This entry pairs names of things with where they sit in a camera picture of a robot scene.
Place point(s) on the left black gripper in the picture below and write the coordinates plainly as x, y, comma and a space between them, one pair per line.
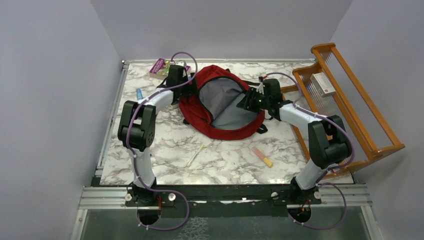
190, 88

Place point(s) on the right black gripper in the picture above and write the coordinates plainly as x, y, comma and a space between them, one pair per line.
251, 93

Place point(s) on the purple green paperback book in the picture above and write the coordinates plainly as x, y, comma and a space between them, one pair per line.
160, 69

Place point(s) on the red backpack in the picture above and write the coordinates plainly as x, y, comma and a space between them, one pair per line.
209, 105

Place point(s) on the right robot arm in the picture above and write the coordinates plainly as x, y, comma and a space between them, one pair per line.
328, 142

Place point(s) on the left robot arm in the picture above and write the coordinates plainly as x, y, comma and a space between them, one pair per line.
137, 124

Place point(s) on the light blue highlighter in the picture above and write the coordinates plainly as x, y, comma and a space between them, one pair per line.
139, 94

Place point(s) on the white red small box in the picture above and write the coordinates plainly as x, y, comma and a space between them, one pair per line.
322, 84

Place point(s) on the orange wooden rack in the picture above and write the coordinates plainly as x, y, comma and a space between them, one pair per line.
373, 137

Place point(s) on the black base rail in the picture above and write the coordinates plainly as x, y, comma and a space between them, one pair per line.
207, 200

